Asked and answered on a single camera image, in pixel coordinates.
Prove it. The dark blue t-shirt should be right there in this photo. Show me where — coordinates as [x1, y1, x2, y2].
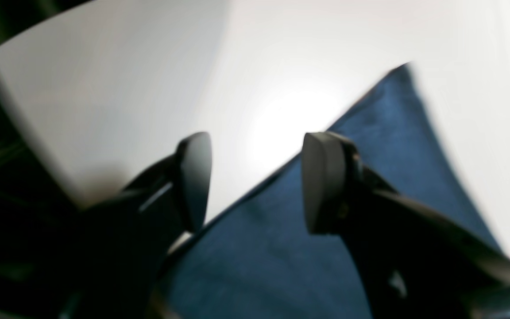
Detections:
[157, 65, 501, 319]

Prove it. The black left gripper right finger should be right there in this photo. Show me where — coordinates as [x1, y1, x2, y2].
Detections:
[301, 132, 510, 319]

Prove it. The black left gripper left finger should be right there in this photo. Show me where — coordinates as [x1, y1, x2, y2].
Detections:
[58, 132, 212, 319]

